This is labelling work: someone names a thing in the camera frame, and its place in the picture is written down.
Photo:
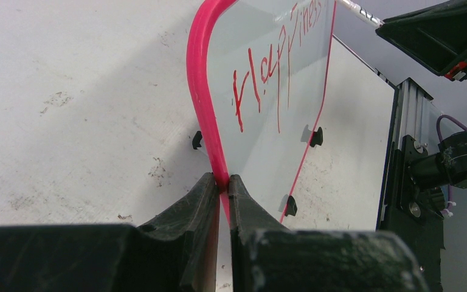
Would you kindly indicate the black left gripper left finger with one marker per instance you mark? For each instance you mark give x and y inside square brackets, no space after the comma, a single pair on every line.
[181,243]

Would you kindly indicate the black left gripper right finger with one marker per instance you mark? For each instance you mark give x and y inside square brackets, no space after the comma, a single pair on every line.
[258,243]

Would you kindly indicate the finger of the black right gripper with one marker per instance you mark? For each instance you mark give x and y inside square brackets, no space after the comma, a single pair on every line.
[435,37]

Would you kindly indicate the pink framed whiteboard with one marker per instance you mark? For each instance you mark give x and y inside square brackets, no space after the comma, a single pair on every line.
[257,73]

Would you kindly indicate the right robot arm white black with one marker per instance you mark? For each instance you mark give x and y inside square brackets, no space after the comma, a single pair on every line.
[449,166]

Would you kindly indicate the black left whiteboard foot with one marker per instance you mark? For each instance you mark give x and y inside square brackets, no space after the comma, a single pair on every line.
[291,207]

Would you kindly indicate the black whiteboard foot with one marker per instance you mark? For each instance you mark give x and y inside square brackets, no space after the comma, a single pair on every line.
[291,207]
[316,138]

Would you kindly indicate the black right whiteboard foot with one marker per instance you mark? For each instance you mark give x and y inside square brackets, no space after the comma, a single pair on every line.
[316,138]

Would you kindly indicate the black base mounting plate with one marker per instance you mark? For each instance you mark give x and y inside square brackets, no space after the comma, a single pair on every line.
[408,212]

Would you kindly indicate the aluminium right side rail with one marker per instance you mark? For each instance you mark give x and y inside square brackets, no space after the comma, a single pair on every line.
[413,114]

